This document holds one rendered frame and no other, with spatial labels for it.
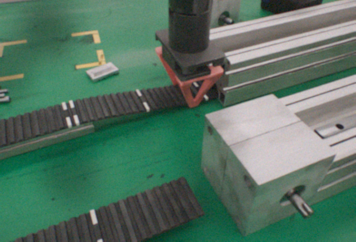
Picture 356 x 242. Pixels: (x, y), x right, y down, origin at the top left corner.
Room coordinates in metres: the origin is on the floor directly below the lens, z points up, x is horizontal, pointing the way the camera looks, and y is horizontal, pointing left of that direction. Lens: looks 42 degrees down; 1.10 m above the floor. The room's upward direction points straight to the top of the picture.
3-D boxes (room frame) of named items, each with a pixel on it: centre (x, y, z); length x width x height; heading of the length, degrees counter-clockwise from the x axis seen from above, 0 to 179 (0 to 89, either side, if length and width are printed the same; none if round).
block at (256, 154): (0.21, -0.10, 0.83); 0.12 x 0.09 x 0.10; 24
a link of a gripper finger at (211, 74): (0.38, -0.02, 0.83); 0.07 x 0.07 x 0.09; 25
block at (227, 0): (0.60, -0.07, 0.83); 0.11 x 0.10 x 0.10; 37
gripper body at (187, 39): (0.39, -0.02, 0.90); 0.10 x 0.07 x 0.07; 25
